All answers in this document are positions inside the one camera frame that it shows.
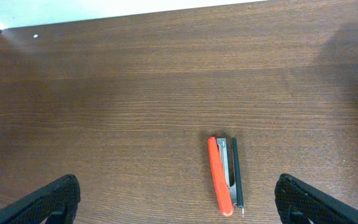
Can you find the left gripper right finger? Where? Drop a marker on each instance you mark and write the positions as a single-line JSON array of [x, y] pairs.
[[299, 202]]

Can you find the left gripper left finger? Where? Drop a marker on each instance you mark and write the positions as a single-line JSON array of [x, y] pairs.
[[56, 202]]

